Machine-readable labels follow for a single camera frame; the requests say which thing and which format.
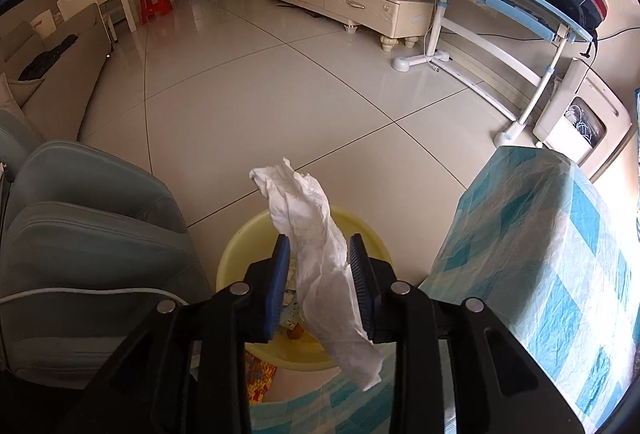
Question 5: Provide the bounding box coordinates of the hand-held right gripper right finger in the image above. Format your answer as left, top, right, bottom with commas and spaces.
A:
347, 234, 583, 434

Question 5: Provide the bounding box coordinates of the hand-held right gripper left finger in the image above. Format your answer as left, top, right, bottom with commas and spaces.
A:
65, 234, 292, 434

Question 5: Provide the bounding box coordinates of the yellow plastic basin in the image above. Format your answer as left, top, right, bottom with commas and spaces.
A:
216, 206, 393, 371

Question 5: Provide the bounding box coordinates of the white tissue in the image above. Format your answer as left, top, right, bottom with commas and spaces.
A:
249, 157, 385, 392

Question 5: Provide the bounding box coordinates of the dark cloth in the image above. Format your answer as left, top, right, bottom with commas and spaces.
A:
17, 34, 78, 82

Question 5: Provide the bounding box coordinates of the colourful patterned cloth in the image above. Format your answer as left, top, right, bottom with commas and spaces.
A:
245, 356, 278, 407

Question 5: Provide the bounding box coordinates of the beige sofa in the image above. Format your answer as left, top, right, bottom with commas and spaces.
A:
0, 4, 113, 145

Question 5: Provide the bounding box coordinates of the blue checkered tablecloth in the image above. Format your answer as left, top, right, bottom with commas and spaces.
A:
249, 145, 636, 434

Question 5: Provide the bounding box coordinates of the pale teal chair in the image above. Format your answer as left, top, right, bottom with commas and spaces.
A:
0, 108, 211, 390

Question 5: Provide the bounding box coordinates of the white air purifier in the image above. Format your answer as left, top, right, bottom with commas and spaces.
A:
532, 58, 633, 179

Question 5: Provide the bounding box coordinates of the white cable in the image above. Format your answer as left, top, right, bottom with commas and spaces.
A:
0, 286, 191, 307

